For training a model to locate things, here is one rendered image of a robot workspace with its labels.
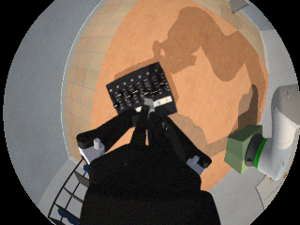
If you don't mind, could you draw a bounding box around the black lighting desk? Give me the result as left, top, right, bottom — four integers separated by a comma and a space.
106, 61, 178, 117

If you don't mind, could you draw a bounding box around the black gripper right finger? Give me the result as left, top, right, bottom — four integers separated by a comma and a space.
147, 98, 212, 177

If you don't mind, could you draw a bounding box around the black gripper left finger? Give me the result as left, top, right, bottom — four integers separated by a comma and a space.
76, 98, 150, 173

